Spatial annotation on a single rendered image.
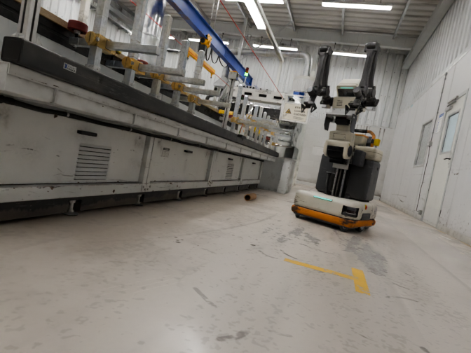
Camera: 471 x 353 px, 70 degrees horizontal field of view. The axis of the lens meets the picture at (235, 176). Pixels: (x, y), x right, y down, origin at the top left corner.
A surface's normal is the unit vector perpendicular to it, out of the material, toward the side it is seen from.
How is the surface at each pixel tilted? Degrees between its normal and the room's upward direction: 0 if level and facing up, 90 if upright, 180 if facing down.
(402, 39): 90
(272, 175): 90
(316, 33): 90
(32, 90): 90
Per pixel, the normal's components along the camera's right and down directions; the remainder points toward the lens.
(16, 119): 0.94, 0.20
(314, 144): -0.28, 0.00
